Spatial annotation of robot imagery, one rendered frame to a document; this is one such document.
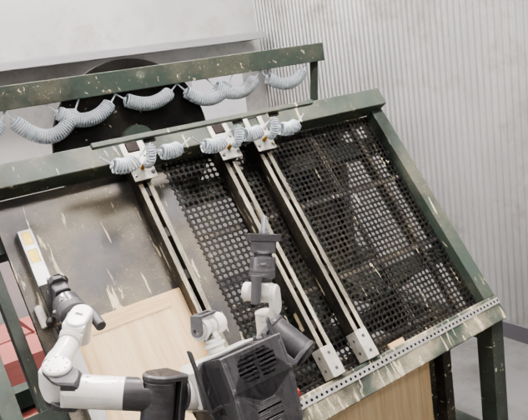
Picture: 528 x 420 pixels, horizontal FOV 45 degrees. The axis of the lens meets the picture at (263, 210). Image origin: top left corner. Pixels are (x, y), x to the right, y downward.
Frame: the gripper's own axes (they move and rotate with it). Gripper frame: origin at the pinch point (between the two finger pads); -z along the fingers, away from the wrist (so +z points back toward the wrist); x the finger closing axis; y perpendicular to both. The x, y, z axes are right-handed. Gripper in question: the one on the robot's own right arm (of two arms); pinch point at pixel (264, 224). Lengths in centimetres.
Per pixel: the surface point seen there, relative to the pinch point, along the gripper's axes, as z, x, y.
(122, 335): 41, 49, 13
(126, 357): 48, 47, 10
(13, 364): 105, 155, 216
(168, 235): 6.2, 35.7, 33.0
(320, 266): 19, -27, 53
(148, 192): -10, 44, 39
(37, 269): 18, 78, 10
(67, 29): -146, 153, 315
